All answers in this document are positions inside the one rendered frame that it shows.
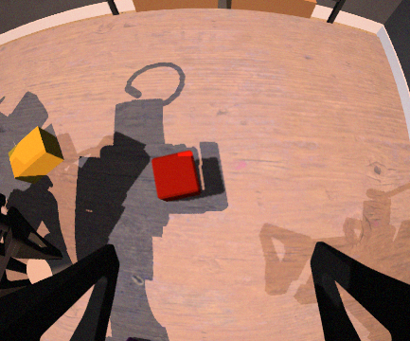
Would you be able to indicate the red cube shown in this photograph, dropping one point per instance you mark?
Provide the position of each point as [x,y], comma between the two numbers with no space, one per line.
[175,176]

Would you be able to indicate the yellow block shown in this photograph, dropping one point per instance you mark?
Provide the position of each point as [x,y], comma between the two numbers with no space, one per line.
[35,156]

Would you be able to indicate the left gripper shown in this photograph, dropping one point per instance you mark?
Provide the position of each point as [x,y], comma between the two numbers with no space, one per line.
[17,246]

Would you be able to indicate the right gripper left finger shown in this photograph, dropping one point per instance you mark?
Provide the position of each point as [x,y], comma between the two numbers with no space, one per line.
[26,314]

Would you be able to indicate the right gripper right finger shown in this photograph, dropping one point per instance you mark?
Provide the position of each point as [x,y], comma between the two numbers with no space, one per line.
[386,298]

